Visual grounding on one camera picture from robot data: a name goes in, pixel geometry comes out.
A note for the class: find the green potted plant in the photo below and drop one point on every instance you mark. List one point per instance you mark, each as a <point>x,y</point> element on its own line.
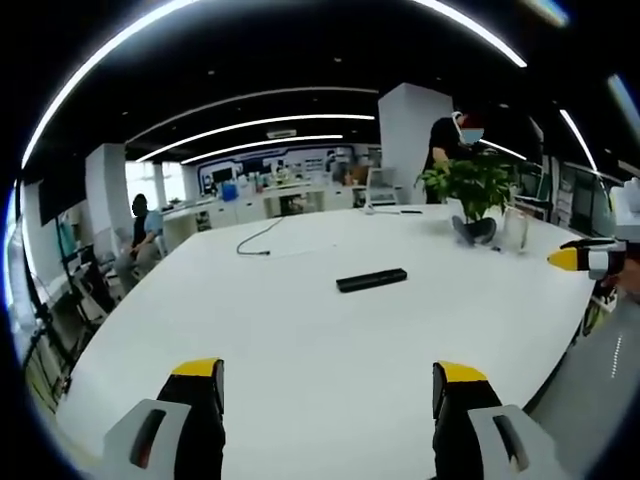
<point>467,192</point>

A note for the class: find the white pillar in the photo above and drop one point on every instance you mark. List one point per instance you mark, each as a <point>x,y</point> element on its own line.
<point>412,145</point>

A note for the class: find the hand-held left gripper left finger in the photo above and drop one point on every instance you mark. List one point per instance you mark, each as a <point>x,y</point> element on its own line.
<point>170,430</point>

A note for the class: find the white office chair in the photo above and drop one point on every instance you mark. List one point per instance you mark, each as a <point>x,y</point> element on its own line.
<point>382,192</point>

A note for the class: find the black tripod stand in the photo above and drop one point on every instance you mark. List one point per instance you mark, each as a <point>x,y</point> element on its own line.
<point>42,330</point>

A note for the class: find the white counter with cabinets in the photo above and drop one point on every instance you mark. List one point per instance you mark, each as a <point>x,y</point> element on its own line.
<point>240,205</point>

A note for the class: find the black remote control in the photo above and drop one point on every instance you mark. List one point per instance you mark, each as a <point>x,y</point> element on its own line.
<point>371,279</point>

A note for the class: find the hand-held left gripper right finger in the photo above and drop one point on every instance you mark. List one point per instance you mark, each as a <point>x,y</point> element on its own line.
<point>472,430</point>

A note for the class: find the blue container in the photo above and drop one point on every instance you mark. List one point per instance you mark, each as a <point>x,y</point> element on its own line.
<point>229,192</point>

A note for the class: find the clear glass container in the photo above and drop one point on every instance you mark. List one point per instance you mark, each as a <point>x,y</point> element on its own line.
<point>516,231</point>

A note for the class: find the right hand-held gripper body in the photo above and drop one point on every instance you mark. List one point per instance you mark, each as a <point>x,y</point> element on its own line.
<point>626,220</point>

